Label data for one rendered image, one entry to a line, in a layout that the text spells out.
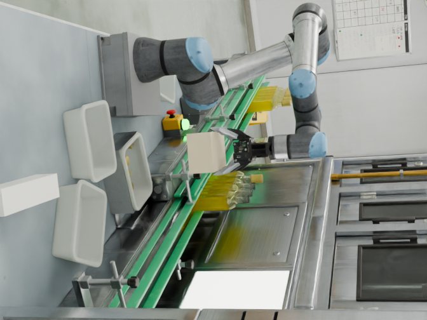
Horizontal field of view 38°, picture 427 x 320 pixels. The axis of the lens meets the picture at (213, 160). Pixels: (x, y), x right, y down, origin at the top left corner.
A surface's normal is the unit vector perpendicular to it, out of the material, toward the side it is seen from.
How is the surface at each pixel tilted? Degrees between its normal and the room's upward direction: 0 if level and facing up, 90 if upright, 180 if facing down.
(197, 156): 90
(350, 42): 90
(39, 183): 0
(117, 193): 90
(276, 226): 90
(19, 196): 0
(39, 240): 0
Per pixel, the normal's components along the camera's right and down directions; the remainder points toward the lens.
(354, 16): -0.22, 0.40
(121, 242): -0.15, -0.92
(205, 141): -0.26, 0.07
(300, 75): -0.23, -0.66
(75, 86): 0.96, -0.06
